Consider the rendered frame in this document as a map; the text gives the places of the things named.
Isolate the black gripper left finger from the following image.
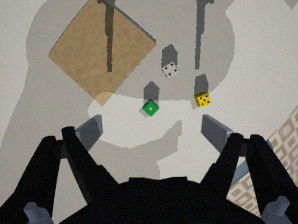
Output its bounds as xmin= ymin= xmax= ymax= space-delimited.
xmin=0 ymin=115 xmax=144 ymax=224

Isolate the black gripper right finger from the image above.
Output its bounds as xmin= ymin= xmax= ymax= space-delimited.
xmin=181 ymin=114 xmax=298 ymax=224

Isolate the green die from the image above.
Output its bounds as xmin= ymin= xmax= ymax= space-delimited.
xmin=143 ymin=99 xmax=159 ymax=117

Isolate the tan square mat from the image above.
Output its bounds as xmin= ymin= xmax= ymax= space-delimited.
xmin=48 ymin=0 xmax=156 ymax=106

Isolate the yellow die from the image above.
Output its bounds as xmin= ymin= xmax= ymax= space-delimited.
xmin=194 ymin=91 xmax=211 ymax=107

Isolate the white die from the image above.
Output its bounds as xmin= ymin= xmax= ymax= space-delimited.
xmin=161 ymin=61 xmax=179 ymax=78

